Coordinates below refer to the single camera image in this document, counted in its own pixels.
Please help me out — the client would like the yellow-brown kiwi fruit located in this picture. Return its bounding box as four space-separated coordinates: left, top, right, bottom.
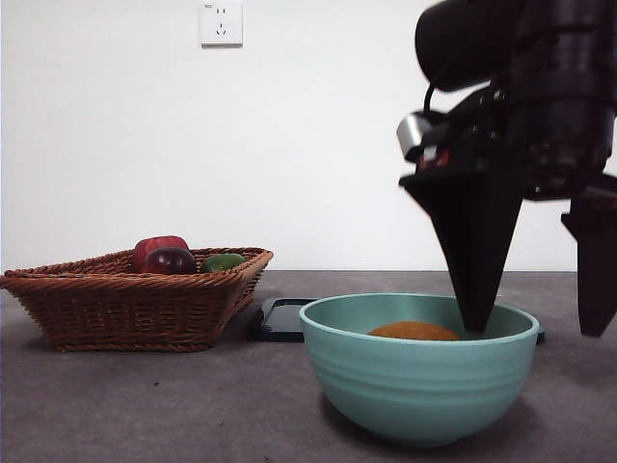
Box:
365 320 462 342

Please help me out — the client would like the teal ribbed bowl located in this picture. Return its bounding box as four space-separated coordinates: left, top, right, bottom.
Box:
299 292 541 448

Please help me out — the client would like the dark teal rectangular tray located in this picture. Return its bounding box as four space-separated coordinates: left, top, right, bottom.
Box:
248 297 547 345

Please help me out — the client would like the green avocado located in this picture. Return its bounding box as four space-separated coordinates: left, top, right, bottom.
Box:
199 253 248 275

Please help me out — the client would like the dark purple plum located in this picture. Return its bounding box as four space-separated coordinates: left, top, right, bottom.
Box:
141 246 198 277

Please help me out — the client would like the red apple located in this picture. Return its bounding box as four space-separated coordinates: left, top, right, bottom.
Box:
133 235 190 274

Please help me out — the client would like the brown wicker basket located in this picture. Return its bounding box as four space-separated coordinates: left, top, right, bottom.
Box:
0 247 275 354

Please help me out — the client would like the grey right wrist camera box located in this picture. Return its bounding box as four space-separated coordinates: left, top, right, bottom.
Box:
396 110 438 163

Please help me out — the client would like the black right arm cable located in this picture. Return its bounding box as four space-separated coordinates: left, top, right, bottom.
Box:
422 71 447 117

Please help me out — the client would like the white wall socket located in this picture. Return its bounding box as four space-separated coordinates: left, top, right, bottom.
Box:
200 0 244 49

